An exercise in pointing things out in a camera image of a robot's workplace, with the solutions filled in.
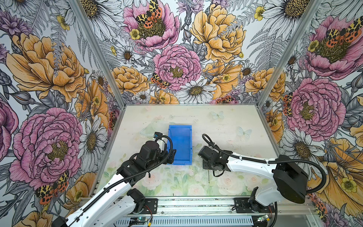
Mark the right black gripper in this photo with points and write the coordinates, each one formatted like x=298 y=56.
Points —
x=205 y=166

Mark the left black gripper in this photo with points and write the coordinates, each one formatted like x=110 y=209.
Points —
x=170 y=157

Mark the blue plastic bin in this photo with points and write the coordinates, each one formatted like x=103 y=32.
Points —
x=181 y=136

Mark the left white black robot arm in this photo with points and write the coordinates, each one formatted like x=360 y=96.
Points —
x=118 y=197

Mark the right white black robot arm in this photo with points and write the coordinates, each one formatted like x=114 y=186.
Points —
x=286 y=179

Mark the left green circuit board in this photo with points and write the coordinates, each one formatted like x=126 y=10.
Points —
x=138 y=221

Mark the green circuit board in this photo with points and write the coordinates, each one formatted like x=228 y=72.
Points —
x=138 y=221
x=263 y=218

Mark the right green circuit board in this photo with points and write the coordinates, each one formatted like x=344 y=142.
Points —
x=263 y=218

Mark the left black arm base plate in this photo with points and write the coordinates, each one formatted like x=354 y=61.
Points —
x=146 y=206

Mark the aluminium front rail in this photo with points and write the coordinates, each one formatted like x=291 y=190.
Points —
x=186 y=206

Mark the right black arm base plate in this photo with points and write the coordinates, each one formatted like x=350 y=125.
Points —
x=247 y=205

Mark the white slotted cable duct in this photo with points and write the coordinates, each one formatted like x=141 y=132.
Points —
x=189 y=221

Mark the right aluminium corner post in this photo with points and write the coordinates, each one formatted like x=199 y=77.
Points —
x=296 y=36

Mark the aluminium corner post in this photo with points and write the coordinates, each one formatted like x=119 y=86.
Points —
x=296 y=36
x=94 y=44

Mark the left aluminium corner post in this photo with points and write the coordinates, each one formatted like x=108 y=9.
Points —
x=94 y=44

